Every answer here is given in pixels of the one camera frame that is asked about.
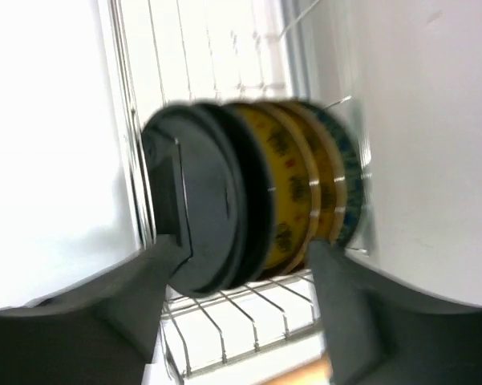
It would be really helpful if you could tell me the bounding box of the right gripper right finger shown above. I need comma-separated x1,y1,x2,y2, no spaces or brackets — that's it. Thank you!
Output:
308,239,482,385

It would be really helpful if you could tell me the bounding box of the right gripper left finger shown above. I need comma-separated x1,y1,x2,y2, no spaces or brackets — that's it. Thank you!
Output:
0,140,194,384

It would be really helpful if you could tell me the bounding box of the blue green patterned plate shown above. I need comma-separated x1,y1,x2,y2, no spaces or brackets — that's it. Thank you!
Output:
295,99,364,247

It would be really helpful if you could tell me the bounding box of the yellow patterned plate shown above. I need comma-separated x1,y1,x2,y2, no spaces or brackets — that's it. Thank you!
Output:
264,100,349,248
228,101,321,278

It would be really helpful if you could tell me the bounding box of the black plate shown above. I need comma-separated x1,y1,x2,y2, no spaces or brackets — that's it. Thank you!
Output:
141,104,247,298
197,102,276,289

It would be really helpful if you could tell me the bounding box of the white wire dish rack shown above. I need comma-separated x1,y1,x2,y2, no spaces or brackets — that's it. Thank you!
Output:
98,1,370,384

